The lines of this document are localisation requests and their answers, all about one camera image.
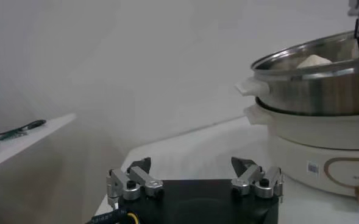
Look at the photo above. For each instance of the white steamed baozi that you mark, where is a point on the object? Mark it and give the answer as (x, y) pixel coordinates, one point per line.
(314, 61)

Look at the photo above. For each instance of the white electric cooker base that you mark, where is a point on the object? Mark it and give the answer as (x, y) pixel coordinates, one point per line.
(295, 143)

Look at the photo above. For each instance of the perforated steel steamer basket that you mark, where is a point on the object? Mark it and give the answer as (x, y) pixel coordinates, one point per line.
(313, 91)

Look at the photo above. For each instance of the white side table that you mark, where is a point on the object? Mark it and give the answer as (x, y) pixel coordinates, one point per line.
(23, 140)

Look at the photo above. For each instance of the green circuit board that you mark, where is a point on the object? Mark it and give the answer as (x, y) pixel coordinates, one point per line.
(11, 134)

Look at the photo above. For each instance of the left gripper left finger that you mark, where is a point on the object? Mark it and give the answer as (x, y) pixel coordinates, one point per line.
(142, 179)

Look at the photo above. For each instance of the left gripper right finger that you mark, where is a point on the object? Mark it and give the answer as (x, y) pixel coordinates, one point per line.
(249, 178)

